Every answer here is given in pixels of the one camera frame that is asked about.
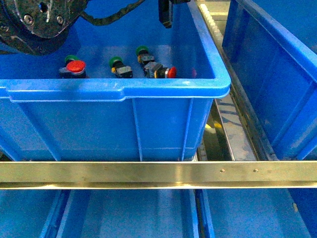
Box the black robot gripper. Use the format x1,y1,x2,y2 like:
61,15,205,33
0,0,88,56

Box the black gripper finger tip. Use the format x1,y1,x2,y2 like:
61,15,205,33
158,0,172,28

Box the red mushroom push button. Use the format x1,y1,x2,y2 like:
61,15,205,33
58,60,87,79

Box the blue bin with buttons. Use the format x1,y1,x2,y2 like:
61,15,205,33
0,0,231,161

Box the green push button leftmost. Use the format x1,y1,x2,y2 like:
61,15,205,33
64,55,79,66

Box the green push button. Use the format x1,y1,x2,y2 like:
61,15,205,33
109,57,133,78
64,55,79,66
136,46,155,67

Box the green push button rear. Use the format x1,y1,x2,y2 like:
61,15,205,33
136,46,155,67

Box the small red push button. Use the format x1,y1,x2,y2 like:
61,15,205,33
144,61,177,79

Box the green push button middle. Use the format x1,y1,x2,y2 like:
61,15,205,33
109,57,133,78

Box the empty blue bin right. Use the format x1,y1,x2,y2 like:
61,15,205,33
222,0,317,160

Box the lower blue bin left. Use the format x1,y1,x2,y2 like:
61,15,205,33
0,189,199,238

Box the lower blue bin right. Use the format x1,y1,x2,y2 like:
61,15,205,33
196,188,317,238

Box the black cable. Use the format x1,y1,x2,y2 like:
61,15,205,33
80,0,147,27

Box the steel front shelf rail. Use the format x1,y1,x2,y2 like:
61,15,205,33
0,161,317,189

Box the steel divider rail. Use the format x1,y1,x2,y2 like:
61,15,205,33
211,95,256,161

